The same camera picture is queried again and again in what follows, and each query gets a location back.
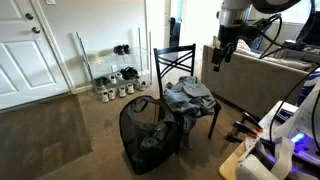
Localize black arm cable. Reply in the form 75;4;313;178
248;0;320;60

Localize light blue denim trousers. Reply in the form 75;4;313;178
162;75;214;151

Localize small dark electronic box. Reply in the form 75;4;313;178
275;107;298;124

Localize white sneaker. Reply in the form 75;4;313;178
118;85;128;98
107;88;117;101
134;79;148;92
100;90;110;103
125;83;135;95

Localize black sneaker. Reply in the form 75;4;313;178
128;66;140;80
120;68;132;81

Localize white patterned pillow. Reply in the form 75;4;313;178
235;38;252;52

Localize thin black cable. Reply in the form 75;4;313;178
269;64;320;143

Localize black clamp orange handle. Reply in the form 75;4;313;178
223;133;244;144
241;111;264;133
232;120;259;138

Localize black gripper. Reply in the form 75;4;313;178
211;24;249;73

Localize metal wire shoe rack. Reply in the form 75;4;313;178
75;28;154;96

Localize grey fabric sofa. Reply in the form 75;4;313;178
200;43;319;118

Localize black metal chair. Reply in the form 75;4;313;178
153;43;223;154

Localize blue white striped cloth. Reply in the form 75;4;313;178
297;71;320;108

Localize black mesh laundry basket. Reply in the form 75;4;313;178
118;95;184;176

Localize white panel door with deadbolt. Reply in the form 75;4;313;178
0;0;71;111

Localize blue denim jeans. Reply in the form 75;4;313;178
189;84;217;118

